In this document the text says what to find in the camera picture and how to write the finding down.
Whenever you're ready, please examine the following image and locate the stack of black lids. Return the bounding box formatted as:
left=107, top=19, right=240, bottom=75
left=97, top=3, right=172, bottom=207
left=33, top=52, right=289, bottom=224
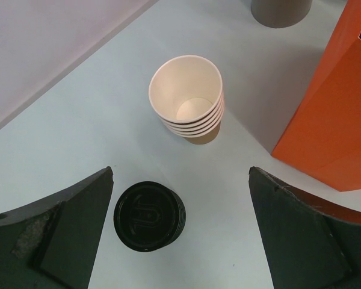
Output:
left=113, top=181, right=187, bottom=252

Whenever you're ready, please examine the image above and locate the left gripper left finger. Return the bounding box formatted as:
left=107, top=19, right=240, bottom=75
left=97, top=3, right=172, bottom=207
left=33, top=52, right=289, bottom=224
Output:
left=0, top=167, right=113, bottom=288

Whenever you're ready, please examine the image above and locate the grey cylindrical holder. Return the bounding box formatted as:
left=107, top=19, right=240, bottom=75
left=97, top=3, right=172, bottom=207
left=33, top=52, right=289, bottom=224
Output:
left=250, top=0, right=312, bottom=28

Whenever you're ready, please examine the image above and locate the orange paper bag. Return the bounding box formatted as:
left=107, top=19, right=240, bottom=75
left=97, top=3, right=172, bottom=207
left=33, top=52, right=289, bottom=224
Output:
left=272, top=1, right=361, bottom=191

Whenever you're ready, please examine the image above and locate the stack of brown paper cups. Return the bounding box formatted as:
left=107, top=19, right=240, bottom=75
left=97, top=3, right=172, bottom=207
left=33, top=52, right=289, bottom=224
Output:
left=148, top=55, right=225, bottom=145

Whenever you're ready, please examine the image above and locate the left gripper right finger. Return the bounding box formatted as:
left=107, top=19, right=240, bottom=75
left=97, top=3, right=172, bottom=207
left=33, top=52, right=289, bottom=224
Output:
left=248, top=167, right=361, bottom=288

